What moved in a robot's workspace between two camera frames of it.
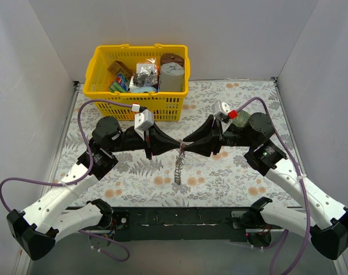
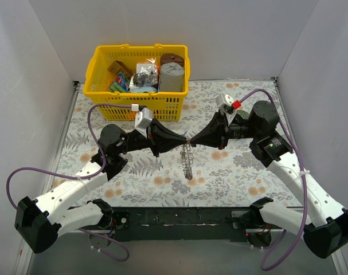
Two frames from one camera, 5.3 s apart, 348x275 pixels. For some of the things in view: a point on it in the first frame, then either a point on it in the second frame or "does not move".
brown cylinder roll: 171,57 does not move
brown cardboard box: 118,67 does not move
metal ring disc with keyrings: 180,163 → 187,159
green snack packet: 120,83 does not move
